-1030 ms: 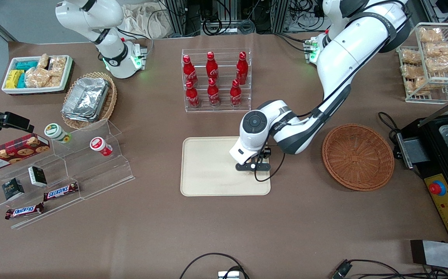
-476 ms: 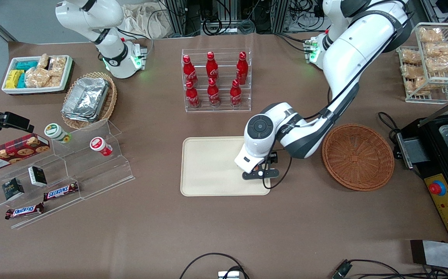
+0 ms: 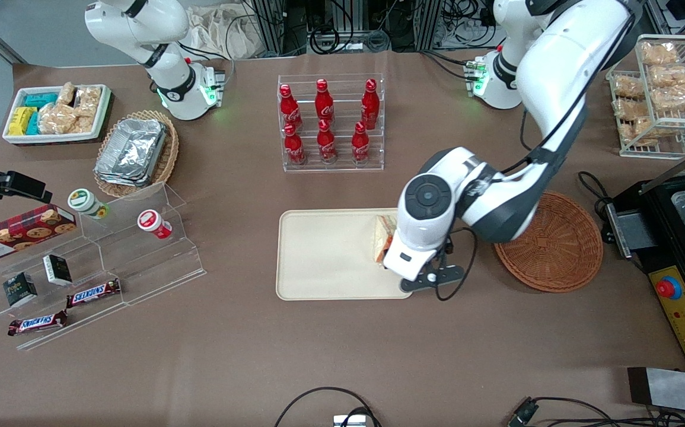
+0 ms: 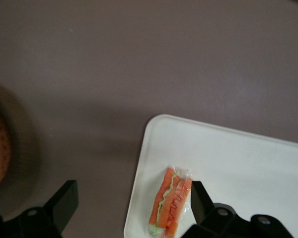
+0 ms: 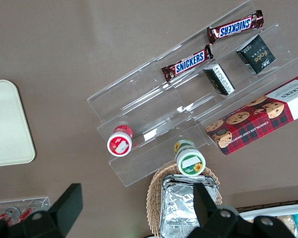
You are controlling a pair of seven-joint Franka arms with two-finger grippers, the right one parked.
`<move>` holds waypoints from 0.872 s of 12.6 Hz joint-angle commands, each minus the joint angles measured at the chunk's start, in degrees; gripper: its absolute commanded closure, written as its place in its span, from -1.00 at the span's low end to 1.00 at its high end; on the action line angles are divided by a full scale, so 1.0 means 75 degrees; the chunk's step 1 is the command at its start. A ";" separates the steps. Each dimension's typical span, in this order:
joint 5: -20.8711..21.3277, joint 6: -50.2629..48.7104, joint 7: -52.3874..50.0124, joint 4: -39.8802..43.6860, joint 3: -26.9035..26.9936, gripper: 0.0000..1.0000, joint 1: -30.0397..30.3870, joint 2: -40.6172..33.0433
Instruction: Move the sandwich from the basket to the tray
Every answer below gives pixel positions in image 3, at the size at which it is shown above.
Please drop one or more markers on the light oval wicker basket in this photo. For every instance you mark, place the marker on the light oval wicker basket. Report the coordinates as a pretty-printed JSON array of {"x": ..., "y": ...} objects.
[{"x": 167, "y": 160}]

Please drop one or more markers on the Snickers chocolate bar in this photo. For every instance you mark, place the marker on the Snickers chocolate bar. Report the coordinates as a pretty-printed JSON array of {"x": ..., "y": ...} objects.
[
  {"x": 93, "y": 293},
  {"x": 37, "y": 323}
]

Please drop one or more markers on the black machine yellow panel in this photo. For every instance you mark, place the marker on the black machine yellow panel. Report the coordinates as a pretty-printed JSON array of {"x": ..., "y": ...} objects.
[{"x": 674, "y": 332}]

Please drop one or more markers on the brown round wicker basket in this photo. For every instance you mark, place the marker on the brown round wicker basket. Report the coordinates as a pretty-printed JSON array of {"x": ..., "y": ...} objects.
[{"x": 561, "y": 255}]

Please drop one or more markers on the white rectangular snack tray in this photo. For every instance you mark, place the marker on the white rectangular snack tray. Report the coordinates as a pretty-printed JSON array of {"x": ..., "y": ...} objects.
[{"x": 103, "y": 112}]

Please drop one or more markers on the beige plastic tray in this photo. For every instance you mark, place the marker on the beige plastic tray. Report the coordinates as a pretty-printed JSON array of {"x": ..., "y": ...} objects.
[{"x": 330, "y": 255}]

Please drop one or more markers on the small black white box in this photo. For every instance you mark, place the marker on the small black white box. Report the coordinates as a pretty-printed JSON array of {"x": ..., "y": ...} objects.
[{"x": 57, "y": 270}]

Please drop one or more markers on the triangle sandwich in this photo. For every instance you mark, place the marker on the triangle sandwich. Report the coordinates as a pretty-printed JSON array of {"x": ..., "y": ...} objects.
[{"x": 385, "y": 237}]

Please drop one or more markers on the green lid cup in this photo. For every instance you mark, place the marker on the green lid cup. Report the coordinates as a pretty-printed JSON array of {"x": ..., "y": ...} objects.
[{"x": 84, "y": 201}]

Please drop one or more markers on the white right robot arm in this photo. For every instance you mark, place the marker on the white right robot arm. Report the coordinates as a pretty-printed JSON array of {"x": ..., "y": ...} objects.
[{"x": 158, "y": 47}]

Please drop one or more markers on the red cola bottle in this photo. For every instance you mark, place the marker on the red cola bottle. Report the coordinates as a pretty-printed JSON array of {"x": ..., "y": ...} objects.
[
  {"x": 370, "y": 107},
  {"x": 326, "y": 145},
  {"x": 289, "y": 110},
  {"x": 294, "y": 148},
  {"x": 324, "y": 104},
  {"x": 360, "y": 147}
]

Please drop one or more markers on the small metal bracket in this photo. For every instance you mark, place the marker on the small metal bracket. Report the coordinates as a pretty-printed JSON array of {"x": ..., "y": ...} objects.
[{"x": 349, "y": 421}]

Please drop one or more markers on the large teal snack pack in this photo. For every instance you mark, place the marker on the large teal snack pack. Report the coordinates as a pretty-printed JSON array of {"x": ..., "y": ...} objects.
[{"x": 40, "y": 99}]

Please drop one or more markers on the red lid cup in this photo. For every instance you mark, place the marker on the red lid cup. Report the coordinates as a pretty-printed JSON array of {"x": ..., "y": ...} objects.
[{"x": 151, "y": 222}]

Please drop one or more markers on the yellow snack pack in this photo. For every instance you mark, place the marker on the yellow snack pack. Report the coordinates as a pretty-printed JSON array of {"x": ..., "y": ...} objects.
[{"x": 21, "y": 120}]

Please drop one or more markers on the red tartan cookie box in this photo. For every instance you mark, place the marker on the red tartan cookie box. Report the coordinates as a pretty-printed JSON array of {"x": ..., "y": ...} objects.
[{"x": 19, "y": 234}]

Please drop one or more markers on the grey black flat board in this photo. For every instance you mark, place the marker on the grey black flat board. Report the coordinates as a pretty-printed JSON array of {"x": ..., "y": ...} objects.
[{"x": 674, "y": 388}]

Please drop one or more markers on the red emergency stop button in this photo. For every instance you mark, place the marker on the red emergency stop button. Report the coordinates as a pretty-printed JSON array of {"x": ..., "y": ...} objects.
[{"x": 668, "y": 288}]

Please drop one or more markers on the small teal snack pack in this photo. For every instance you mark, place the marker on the small teal snack pack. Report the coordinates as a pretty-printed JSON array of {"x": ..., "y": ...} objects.
[{"x": 34, "y": 124}]

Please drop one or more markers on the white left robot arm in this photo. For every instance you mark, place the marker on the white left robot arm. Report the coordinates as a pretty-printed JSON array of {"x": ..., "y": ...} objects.
[{"x": 556, "y": 77}]

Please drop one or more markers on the clear acrylic stepped stand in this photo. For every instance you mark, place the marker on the clear acrylic stepped stand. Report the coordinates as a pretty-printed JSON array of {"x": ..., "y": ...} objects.
[{"x": 152, "y": 261}]

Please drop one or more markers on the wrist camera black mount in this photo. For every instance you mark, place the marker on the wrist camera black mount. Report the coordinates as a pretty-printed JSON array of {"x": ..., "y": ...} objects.
[{"x": 437, "y": 277}]

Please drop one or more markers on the stacked aluminium foil trays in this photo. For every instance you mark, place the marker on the stacked aluminium foil trays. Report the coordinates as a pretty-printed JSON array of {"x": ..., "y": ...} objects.
[{"x": 131, "y": 151}]

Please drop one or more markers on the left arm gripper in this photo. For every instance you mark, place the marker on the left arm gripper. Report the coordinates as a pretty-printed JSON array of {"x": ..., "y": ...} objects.
[{"x": 385, "y": 253}]

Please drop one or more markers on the clear acrylic bottle rack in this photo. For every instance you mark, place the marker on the clear acrylic bottle rack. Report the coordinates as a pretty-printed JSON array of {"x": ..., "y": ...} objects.
[{"x": 342, "y": 167}]

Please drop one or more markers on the bagged rice crackers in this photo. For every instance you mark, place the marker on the bagged rice crackers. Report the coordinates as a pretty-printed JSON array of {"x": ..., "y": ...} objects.
[
  {"x": 89, "y": 99},
  {"x": 644, "y": 131},
  {"x": 677, "y": 98},
  {"x": 85, "y": 124},
  {"x": 66, "y": 93},
  {"x": 628, "y": 87},
  {"x": 57, "y": 118},
  {"x": 633, "y": 108},
  {"x": 671, "y": 76},
  {"x": 659, "y": 53}
]

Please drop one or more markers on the beige cloth bag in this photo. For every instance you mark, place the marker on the beige cloth bag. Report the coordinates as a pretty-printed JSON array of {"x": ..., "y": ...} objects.
[{"x": 223, "y": 32}]

